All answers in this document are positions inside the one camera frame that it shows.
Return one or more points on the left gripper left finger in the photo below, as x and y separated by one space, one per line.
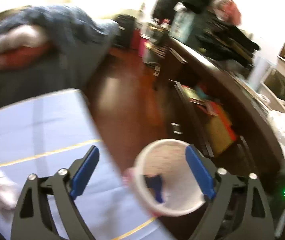
33 218

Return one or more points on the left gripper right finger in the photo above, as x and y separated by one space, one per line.
237 207

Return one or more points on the white pink-speckled trash bin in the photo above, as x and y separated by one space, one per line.
162 180

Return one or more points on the books on dresser shelf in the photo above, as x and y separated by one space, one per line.
215 124

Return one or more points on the dark wooden dresser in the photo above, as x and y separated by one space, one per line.
256 148

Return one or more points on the blue checked tablecloth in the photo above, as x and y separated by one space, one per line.
46 133

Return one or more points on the pink storage box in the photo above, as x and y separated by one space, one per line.
142 46

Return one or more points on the pile of dark clothes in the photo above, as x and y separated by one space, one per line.
209 27

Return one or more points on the grey red folded comforter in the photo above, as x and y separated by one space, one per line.
22 45

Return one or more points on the bed with grey sheet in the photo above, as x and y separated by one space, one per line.
53 71

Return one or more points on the black suitcase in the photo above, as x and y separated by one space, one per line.
125 30

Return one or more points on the blue patterned quilt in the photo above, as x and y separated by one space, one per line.
64 25

